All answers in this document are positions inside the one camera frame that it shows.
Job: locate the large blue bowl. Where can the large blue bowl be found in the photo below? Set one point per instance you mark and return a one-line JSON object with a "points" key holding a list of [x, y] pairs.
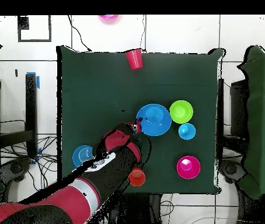
{"points": [[155, 120]]}

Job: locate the red cup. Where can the red cup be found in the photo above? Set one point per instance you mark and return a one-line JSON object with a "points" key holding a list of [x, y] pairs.
{"points": [[134, 59]]}

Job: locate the large pink bowl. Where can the large pink bowl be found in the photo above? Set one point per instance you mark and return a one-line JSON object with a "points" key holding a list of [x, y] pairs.
{"points": [[108, 16]]}

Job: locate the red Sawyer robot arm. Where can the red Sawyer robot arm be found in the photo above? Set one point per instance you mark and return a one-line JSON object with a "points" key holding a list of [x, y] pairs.
{"points": [[113, 140]]}

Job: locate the small green bowl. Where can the small green bowl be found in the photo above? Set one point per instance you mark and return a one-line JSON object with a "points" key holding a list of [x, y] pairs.
{"points": [[181, 112]]}

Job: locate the blue cup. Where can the blue cup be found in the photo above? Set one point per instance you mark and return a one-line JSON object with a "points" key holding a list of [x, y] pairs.
{"points": [[187, 131]]}

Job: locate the orange cup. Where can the orange cup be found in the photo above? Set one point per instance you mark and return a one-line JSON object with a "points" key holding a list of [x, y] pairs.
{"points": [[137, 177]]}

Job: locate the small pinkish red bowl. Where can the small pinkish red bowl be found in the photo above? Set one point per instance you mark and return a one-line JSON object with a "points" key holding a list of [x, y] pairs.
{"points": [[188, 167]]}

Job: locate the small blue bowl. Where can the small blue bowl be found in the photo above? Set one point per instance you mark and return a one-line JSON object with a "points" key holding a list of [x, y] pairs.
{"points": [[81, 156]]}

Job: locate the black equipment base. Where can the black equipment base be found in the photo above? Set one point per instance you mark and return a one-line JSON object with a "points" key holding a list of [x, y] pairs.
{"points": [[15, 168], [230, 169]]}

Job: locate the black metal stand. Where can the black metal stand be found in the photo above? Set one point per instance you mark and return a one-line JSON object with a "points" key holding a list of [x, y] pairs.
{"points": [[31, 105], [237, 98]]}

